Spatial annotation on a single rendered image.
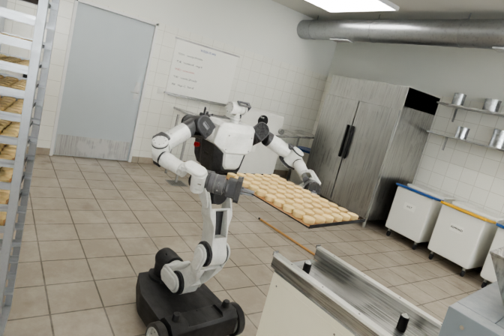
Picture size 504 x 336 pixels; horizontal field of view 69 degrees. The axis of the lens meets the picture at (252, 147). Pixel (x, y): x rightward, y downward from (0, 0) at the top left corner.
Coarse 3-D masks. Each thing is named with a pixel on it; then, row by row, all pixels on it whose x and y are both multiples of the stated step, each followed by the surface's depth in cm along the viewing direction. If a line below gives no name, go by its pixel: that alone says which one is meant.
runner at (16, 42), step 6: (0, 36) 129; (6, 36) 129; (0, 42) 129; (6, 42) 130; (12, 42) 131; (18, 42) 131; (24, 42) 132; (30, 42) 133; (24, 48) 132; (30, 48) 133
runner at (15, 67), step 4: (0, 60) 130; (0, 64) 131; (4, 64) 131; (8, 64) 132; (12, 64) 132; (16, 64) 133; (20, 64) 133; (0, 68) 131; (4, 68) 132; (8, 68) 132; (12, 68) 132; (16, 68) 133; (20, 68) 134; (24, 68) 134; (16, 72) 133; (20, 72) 134; (24, 72) 134
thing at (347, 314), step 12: (276, 252) 157; (276, 264) 155; (288, 264) 150; (288, 276) 150; (300, 276) 145; (300, 288) 145; (312, 288) 140; (324, 288) 138; (324, 300) 136; (336, 300) 132; (336, 312) 132; (348, 312) 128; (360, 312) 128; (348, 324) 128; (360, 324) 124; (372, 324) 122
